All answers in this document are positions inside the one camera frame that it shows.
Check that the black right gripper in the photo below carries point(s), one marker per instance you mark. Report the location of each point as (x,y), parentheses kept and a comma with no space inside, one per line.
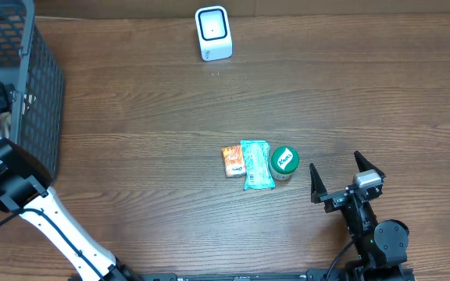
(344,194)

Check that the green lid Knorr jar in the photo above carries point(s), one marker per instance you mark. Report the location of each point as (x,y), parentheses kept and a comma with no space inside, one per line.
(283,163)

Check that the teal tissue packet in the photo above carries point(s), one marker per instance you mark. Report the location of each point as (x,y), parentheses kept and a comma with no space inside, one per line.
(256,155)

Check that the orange snack packet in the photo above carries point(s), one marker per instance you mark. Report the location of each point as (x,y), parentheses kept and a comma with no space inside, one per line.
(234,162)

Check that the clear brown snack bag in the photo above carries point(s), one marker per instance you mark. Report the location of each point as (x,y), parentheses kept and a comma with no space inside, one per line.
(5,124)

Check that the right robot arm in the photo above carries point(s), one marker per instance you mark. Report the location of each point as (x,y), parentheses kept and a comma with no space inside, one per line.
(377,250)

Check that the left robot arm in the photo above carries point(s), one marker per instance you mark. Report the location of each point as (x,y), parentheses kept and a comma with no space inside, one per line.
(26,191)

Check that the white barcode scanner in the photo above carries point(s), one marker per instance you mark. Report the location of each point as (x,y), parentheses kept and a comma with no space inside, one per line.
(213,30)

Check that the grey plastic mesh basket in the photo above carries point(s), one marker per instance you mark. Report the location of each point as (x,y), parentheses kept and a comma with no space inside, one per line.
(34,83)

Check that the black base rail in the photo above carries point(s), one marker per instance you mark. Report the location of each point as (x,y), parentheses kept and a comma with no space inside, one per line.
(240,277)

